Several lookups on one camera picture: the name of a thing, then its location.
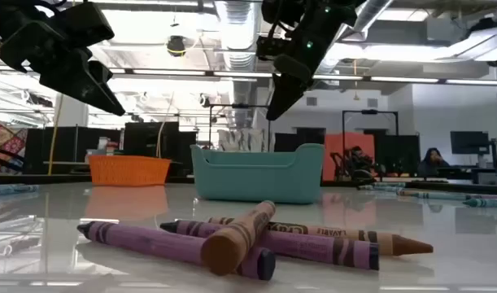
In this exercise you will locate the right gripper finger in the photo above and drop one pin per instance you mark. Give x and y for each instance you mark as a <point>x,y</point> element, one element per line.
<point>293,68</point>
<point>286,97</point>

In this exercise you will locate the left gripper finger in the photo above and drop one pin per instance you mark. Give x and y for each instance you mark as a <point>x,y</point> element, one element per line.
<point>89,24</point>
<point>89,87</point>

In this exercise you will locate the teal crayon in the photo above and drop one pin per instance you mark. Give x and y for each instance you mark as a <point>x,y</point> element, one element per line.
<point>443,196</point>
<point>390,184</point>
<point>378,188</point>
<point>488,202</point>
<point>4,189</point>
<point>28,188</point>

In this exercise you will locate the brown crayon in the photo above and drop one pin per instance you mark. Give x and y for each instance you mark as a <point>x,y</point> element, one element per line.
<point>406,193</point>
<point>386,242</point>
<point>236,240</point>

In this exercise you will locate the purple crayon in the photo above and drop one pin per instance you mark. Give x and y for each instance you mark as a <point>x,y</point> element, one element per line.
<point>142,240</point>
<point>313,250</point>
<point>494,197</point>

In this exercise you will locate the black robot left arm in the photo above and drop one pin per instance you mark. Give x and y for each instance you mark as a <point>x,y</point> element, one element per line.
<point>12,16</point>

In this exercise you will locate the background black robot arm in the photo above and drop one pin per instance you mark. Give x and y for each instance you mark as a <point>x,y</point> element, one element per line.
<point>356,163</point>

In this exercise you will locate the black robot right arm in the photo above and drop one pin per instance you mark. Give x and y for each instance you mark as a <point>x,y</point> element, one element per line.
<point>341,8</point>

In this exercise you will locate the black partition panel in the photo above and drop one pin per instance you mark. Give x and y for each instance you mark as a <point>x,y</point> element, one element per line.
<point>69,146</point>
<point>299,140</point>
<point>150,138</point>
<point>398,154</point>

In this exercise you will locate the white bottle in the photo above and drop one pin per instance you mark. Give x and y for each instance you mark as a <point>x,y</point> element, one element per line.
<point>103,143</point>

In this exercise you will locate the white plastic bags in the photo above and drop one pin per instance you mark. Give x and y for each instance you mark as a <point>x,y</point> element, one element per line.
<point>242,140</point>

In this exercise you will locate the orange partition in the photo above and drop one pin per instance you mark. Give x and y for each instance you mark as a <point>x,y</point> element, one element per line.
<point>350,140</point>

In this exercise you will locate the LED light strip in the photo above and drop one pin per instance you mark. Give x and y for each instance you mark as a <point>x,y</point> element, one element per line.
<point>171,72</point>

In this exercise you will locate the teal plastic bin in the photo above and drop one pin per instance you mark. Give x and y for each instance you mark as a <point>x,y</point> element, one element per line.
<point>256,179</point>

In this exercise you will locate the orange plastic basket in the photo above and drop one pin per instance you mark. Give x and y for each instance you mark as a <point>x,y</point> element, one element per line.
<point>126,171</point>

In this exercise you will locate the patterned colourful quilt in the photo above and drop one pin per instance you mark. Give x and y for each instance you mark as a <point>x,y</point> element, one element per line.
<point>6,140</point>

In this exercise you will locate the grey ceiling air unit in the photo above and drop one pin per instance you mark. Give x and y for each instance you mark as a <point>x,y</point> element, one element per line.
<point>411,30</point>

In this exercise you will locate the person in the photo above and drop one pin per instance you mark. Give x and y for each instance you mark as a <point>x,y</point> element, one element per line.
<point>433,163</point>

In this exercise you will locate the black monitor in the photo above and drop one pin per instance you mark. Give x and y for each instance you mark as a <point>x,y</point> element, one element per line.
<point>469,142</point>

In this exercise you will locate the desk with equipment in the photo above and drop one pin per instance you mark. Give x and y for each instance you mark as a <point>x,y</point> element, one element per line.
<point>459,173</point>

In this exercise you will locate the wall vent grille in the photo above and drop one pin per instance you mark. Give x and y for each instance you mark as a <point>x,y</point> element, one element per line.
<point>372,103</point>
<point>311,101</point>

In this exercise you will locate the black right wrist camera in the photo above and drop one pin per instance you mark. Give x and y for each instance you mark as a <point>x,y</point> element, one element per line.
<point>268,46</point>

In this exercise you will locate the black rig frame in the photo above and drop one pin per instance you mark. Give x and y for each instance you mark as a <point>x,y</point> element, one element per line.
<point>240,106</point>
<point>370,111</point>

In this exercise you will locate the narrow silver ventilation duct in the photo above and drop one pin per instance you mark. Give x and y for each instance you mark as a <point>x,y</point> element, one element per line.
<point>372,12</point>

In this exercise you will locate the wide silver ventilation duct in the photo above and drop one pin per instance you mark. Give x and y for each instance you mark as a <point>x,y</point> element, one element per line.
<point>238,32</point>

